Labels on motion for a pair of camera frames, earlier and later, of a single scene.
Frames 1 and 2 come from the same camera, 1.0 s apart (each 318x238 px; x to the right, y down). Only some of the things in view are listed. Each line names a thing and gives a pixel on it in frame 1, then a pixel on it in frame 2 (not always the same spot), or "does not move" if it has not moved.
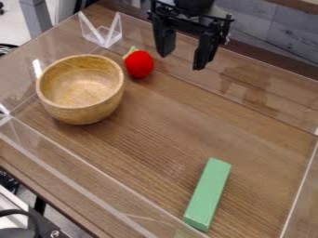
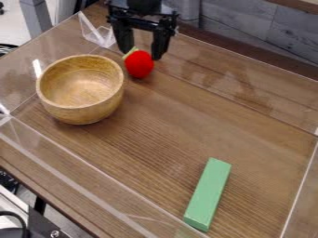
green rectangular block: (208, 195) does not move
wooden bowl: (79, 88) does not move
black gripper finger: (206, 50) → (161, 41)
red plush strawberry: (138, 62) does not move
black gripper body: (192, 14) → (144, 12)
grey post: (37, 16) does not move
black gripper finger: (165, 34) → (125, 35)
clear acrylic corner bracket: (102, 35) does not move
